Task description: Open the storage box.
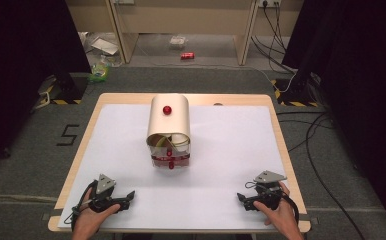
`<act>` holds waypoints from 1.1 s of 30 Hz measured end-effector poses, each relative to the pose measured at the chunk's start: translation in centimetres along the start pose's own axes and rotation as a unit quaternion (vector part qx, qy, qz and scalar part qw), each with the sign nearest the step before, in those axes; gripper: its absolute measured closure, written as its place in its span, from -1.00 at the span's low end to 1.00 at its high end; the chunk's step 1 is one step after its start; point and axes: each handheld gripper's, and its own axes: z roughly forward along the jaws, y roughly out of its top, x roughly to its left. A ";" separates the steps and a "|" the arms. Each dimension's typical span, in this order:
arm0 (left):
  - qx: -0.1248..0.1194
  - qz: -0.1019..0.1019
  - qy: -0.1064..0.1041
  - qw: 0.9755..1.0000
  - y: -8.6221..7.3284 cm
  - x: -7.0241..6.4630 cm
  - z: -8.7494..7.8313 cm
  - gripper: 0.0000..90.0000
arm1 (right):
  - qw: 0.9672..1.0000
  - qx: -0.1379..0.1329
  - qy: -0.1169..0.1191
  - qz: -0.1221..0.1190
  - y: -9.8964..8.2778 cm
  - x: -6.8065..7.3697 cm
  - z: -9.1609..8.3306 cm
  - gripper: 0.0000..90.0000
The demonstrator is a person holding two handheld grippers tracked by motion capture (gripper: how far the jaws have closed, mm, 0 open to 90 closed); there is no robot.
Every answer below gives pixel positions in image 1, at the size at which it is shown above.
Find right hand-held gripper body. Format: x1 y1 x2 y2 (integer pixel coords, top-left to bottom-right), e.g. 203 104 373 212
252 170 287 211

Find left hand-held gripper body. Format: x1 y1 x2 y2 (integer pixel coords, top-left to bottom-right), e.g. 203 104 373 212
87 173 122 214

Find stack of red coffee packets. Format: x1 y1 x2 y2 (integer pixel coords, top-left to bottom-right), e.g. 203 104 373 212
151 153 191 168

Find clear drawer with red knob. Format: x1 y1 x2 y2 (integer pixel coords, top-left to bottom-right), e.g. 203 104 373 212
147 133 192 170

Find cream storage cabinet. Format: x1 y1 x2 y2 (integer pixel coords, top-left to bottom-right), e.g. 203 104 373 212
146 93 192 158

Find person's right hand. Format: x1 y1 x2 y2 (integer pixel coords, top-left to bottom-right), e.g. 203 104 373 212
253 181 299 234

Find person's left hand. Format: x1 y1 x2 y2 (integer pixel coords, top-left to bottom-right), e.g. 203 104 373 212
75 189 121 232

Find wooden table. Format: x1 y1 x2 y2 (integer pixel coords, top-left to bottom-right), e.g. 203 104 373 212
47 93 312 234

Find black stand base striped tape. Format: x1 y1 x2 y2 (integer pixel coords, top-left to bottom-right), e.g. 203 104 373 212
36 73 89 106
270 73 321 108

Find green plastic bag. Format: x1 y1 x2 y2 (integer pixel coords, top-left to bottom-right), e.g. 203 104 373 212
87 55 112 83

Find clear plastic bags with paper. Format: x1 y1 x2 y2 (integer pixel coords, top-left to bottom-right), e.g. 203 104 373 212
78 31 123 67

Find black curtain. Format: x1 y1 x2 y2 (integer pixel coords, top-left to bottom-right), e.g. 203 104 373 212
0 0 93 173
281 0 386 234

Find small white plastic bag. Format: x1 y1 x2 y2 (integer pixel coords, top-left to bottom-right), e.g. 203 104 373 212
168 35 188 51

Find beige wooden desk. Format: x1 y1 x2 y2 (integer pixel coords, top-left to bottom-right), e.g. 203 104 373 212
65 0 305 67

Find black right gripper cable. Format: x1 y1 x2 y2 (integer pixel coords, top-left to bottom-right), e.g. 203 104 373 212
279 193 301 225

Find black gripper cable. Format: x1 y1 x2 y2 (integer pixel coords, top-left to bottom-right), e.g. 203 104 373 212
63 181 98 232
279 193 301 225

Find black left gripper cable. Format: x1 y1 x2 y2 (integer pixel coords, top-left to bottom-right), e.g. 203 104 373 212
63 181 98 232

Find black floor cables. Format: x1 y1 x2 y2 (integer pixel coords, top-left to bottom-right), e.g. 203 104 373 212
275 110 369 240

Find thin white cable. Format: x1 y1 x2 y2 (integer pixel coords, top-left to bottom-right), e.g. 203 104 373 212
137 43 297 94

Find black power cables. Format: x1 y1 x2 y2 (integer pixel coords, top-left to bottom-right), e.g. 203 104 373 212
250 2 297 75

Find white wall socket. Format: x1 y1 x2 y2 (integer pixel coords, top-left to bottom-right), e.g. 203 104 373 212
257 0 282 9

